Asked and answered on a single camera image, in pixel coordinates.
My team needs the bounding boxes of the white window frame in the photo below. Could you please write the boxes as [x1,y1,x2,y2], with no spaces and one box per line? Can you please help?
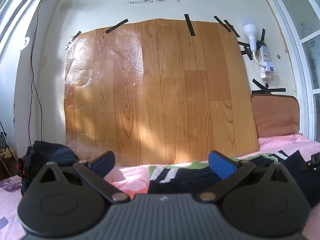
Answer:
[267,0,319,141]

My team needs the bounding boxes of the navy green striped knit sweater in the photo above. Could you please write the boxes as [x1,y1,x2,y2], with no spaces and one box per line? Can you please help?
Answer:
[148,150,319,207]

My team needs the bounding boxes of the pink deer print bedsheet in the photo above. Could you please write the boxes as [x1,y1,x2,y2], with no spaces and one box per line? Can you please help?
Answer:
[0,133,320,240]

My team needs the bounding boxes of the brown perforated cushion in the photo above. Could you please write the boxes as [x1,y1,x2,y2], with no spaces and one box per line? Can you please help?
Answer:
[251,94,300,138]

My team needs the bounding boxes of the dark navy folded garment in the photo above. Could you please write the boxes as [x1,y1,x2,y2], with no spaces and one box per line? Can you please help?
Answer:
[16,140,79,196]

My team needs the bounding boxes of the wood pattern vinyl sheet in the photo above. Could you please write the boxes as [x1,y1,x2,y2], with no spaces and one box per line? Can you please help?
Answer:
[64,19,258,166]

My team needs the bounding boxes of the black wall cable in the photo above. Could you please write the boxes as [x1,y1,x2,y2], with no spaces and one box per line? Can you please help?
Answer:
[27,0,51,145]

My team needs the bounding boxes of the white bulb lamp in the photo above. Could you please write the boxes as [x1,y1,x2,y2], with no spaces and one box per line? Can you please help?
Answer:
[242,18,266,68]

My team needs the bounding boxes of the white power strip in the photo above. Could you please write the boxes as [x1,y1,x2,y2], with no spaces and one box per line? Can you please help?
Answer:
[257,45,276,81]

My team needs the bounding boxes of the black tape cross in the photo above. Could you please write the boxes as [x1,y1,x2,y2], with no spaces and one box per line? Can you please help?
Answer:
[251,79,286,95]

